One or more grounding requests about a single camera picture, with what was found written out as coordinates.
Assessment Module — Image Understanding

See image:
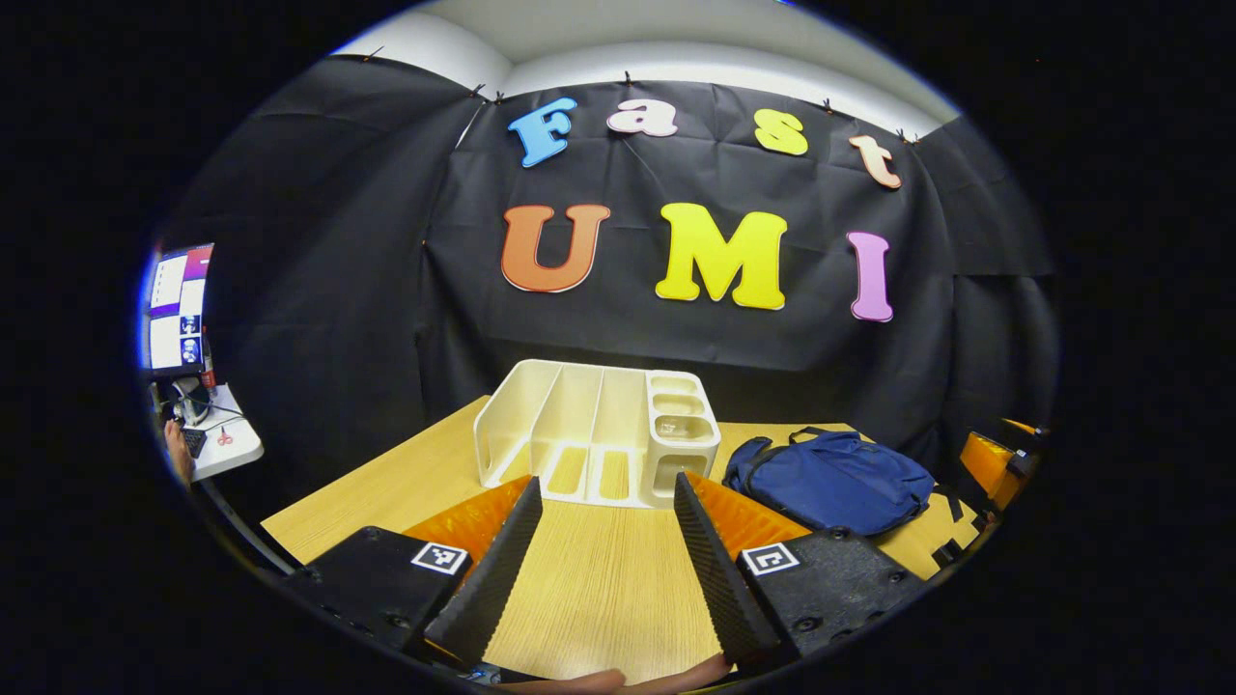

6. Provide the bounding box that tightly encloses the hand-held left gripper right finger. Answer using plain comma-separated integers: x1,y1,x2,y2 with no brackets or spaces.
673,471,933,672

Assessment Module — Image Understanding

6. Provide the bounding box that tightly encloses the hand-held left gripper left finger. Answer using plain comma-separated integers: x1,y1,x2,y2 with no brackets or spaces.
285,475,545,667

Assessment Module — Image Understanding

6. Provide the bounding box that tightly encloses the blue schoolbag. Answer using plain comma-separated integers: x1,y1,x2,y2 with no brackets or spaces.
722,426,978,569

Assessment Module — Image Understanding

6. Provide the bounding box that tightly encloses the cream white bookshelf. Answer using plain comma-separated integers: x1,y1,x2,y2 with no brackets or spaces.
473,359,722,510

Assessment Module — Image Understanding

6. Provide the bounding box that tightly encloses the white side table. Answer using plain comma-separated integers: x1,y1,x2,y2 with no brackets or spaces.
179,383,265,484

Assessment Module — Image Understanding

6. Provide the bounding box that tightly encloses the black backdrop cloth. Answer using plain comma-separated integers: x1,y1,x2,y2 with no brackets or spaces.
154,53,1058,527

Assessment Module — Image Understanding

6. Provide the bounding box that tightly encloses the computer monitor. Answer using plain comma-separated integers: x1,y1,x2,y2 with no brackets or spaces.
143,243,215,426

